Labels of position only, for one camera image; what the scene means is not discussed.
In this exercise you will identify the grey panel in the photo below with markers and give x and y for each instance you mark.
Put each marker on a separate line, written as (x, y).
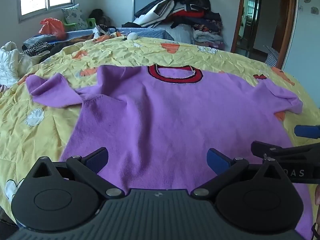
(142, 2)

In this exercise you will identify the black white patterned clothes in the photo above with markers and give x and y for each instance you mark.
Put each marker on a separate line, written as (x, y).
(37, 46)

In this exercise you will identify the floral pillow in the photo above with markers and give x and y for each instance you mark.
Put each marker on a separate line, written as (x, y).
(73, 15)

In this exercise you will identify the dark bag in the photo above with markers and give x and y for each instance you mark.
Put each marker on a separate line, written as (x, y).
(97, 15)

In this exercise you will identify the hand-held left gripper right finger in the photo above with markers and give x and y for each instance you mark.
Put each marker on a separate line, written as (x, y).
(218, 163)

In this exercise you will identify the orange plastic bag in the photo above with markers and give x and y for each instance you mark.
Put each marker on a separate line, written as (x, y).
(52, 28)

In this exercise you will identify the checked cloth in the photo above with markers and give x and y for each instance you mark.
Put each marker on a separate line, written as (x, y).
(271, 55)

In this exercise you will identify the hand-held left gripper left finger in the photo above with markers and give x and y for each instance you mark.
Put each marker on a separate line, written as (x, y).
(98, 158)

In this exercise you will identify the yellow printed blanket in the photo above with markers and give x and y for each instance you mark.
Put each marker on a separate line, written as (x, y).
(50, 135)

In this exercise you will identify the purple knit sweater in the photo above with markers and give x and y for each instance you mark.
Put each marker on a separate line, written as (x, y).
(162, 120)

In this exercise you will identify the blue mat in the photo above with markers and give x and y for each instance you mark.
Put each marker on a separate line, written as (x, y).
(150, 32)

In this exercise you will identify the white quilted cloth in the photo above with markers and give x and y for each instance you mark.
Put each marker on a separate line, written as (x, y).
(8, 62)

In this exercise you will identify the white fluffy ball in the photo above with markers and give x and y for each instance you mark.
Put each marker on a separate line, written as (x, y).
(132, 36)

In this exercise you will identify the green plastic chair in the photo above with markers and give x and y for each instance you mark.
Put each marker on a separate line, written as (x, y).
(91, 22)

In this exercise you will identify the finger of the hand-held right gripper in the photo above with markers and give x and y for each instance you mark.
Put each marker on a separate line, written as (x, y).
(287, 152)
(306, 131)

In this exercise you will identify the person's right hand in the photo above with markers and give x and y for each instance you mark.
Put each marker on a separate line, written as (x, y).
(317, 195)

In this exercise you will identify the pile of clothes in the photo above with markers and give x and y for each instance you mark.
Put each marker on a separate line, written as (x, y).
(180, 5)

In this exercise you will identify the brown wooden door frame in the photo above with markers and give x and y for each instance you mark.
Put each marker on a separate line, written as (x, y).
(287, 30)

